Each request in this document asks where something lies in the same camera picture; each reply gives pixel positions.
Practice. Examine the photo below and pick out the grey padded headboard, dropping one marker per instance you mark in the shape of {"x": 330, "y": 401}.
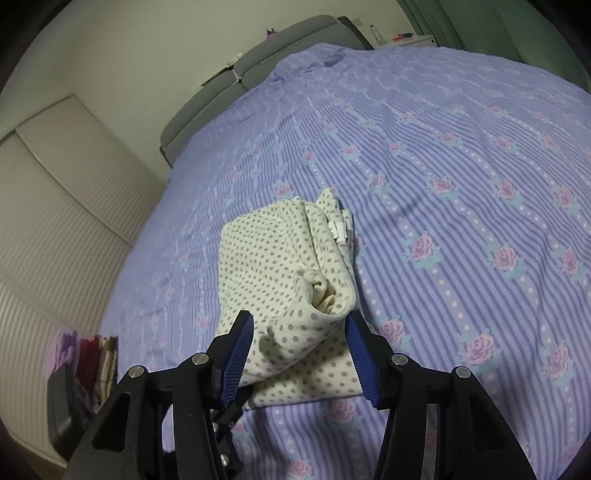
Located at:
{"x": 194, "y": 115}

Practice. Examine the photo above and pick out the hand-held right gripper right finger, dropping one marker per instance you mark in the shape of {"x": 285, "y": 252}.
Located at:
{"x": 364, "y": 360}

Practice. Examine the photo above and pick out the purple floral striped bedsheet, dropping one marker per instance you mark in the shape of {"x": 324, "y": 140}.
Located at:
{"x": 461, "y": 184}

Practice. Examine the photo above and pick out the folded red cloth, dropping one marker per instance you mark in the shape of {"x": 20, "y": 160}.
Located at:
{"x": 87, "y": 364}

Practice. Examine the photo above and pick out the folded beige cloth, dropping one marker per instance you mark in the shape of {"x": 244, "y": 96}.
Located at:
{"x": 107, "y": 364}

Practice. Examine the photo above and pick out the small white remote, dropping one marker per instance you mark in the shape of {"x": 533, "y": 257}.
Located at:
{"x": 235, "y": 59}

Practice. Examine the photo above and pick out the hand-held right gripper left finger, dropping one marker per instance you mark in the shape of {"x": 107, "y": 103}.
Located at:
{"x": 238, "y": 355}

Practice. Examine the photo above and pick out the white nightstand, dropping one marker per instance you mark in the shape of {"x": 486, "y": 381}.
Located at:
{"x": 411, "y": 42}

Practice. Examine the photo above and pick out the folded purple cloth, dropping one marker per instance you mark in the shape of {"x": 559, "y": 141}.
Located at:
{"x": 64, "y": 348}

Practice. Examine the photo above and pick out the small purple figurine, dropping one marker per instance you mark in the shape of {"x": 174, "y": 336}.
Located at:
{"x": 271, "y": 32}

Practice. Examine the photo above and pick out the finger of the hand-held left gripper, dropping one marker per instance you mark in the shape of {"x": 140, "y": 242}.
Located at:
{"x": 228, "y": 438}

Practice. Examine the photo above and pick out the clear plastic bottle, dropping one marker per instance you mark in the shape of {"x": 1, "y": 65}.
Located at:
{"x": 375, "y": 34}

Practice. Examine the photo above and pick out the cream polka-dot baby garment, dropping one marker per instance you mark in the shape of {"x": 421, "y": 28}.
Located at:
{"x": 268, "y": 258}

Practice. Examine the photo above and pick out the green curtain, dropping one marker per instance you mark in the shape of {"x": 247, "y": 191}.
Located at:
{"x": 485, "y": 27}

